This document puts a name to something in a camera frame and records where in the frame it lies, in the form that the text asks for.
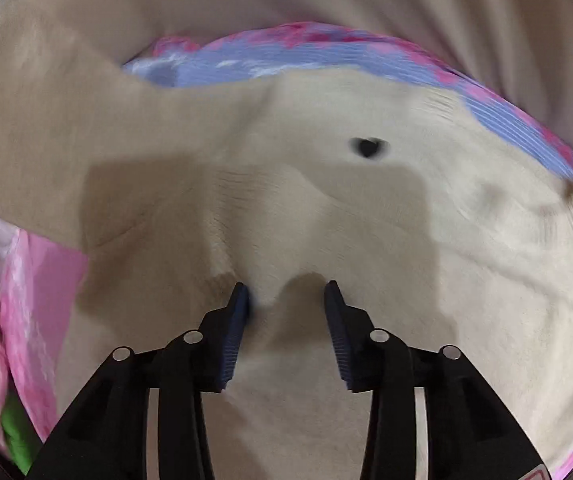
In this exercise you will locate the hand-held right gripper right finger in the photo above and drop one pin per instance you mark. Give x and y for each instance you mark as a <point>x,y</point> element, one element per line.
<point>337,330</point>

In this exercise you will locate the pink patterned cloth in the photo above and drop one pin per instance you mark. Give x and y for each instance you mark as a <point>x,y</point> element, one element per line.
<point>36,310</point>

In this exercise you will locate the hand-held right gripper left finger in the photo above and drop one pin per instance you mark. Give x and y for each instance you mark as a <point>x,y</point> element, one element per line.
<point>234,330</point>

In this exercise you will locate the cream knit garment black hearts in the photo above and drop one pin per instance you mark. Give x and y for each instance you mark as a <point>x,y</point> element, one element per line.
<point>286,185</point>

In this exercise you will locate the purple pink printed cloth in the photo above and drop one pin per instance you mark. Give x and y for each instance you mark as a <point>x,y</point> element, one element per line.
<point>346,55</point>

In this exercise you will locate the green cloth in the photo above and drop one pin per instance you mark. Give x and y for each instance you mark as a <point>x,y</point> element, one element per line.
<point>16,435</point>

